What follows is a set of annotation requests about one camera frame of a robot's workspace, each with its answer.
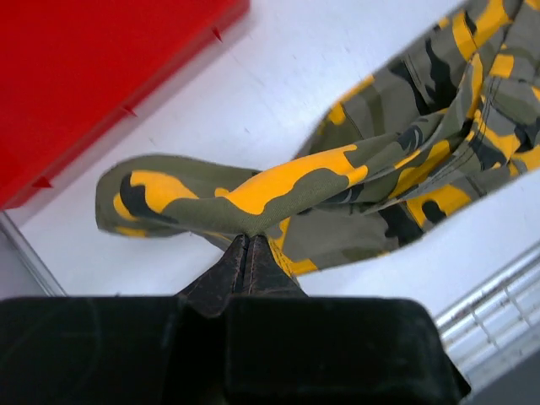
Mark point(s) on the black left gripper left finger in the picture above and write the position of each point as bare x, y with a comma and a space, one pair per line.
108, 349

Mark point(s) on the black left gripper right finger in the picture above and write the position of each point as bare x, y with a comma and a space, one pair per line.
284, 347

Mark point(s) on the camouflage yellow green trousers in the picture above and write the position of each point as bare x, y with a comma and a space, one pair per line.
452, 118

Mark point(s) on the red plastic tray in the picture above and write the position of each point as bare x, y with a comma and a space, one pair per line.
70, 70

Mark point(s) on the aluminium frame rail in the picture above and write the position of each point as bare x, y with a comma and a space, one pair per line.
494, 327

